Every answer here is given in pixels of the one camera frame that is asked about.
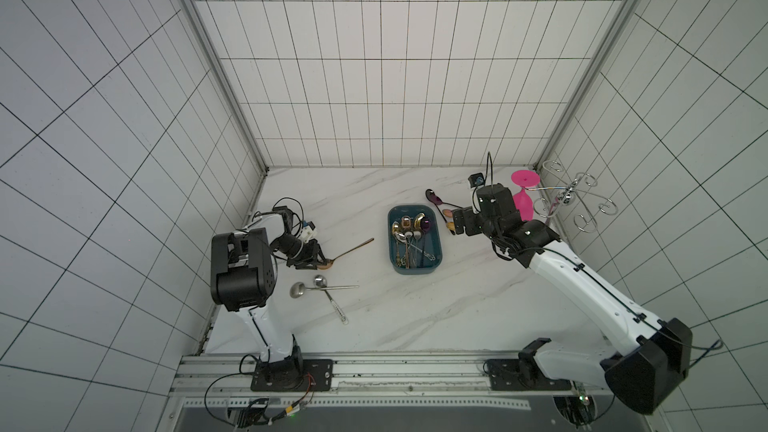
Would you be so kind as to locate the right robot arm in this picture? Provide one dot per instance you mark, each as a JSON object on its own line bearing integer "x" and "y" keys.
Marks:
{"x": 642, "y": 358}

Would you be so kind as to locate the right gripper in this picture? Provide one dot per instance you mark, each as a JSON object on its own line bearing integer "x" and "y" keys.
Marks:
{"x": 468, "y": 221}

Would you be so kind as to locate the chrome wire cup rack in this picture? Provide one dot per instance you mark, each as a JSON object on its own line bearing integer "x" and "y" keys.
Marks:
{"x": 570, "y": 192}

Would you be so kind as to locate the aluminium mounting rail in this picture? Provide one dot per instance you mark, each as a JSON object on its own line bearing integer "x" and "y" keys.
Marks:
{"x": 377, "y": 379}

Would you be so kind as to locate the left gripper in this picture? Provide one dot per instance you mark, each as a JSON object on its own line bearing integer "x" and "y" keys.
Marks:
{"x": 310, "y": 257}

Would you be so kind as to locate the silver textured-handle spoon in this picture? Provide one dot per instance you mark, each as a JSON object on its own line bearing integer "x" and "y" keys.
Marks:
{"x": 416, "y": 252}

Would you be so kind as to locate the rose gold spoon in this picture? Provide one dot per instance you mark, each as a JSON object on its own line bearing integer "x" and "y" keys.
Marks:
{"x": 351, "y": 250}
{"x": 407, "y": 227}

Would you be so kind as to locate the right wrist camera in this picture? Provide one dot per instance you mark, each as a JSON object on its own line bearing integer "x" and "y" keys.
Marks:
{"x": 476, "y": 180}

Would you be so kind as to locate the teal storage box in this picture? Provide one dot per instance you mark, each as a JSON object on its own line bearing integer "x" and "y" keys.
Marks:
{"x": 411, "y": 210}

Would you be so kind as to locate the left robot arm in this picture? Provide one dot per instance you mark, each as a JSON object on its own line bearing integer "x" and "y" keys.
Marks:
{"x": 243, "y": 278}

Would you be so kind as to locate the plain silver spoon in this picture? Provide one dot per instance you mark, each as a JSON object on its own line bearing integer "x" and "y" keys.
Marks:
{"x": 411, "y": 260}

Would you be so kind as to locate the gold ornate-handle spoon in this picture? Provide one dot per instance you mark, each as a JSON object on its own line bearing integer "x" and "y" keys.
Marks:
{"x": 401, "y": 248}

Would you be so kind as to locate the black spoon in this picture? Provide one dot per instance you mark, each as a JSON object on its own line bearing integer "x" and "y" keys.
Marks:
{"x": 447, "y": 221}

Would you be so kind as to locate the pink plastic goblet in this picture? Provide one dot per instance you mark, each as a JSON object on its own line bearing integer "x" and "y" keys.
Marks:
{"x": 526, "y": 180}

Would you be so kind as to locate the silver ladle spoon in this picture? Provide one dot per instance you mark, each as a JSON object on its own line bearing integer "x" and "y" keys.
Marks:
{"x": 299, "y": 289}

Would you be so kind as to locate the silver ornate spoon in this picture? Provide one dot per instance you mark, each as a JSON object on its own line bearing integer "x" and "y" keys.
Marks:
{"x": 422, "y": 256}

